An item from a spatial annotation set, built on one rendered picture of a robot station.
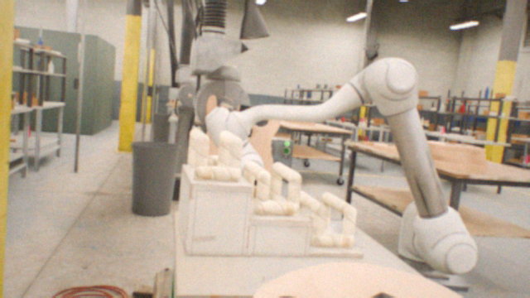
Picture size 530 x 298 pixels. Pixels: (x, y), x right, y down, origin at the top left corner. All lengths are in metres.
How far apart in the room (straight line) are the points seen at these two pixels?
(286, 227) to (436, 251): 0.67
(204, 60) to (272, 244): 0.96
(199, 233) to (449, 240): 0.88
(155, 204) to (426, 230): 3.60
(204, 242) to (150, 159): 3.71
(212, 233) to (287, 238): 0.19
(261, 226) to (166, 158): 3.73
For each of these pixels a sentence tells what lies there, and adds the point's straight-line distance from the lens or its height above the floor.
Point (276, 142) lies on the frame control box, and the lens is 2.24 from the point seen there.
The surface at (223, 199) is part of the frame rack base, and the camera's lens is 1.11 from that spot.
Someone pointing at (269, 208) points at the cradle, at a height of 1.04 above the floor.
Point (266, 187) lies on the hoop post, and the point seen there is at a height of 1.09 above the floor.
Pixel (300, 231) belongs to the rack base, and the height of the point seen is 1.00.
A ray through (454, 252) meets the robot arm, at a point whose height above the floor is 0.88.
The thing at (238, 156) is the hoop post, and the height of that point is 1.17.
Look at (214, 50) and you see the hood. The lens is 1.91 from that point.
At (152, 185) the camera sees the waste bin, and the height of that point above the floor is 0.33.
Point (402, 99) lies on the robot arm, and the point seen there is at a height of 1.35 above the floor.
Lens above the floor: 1.31
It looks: 6 degrees down
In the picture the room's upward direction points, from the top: 5 degrees clockwise
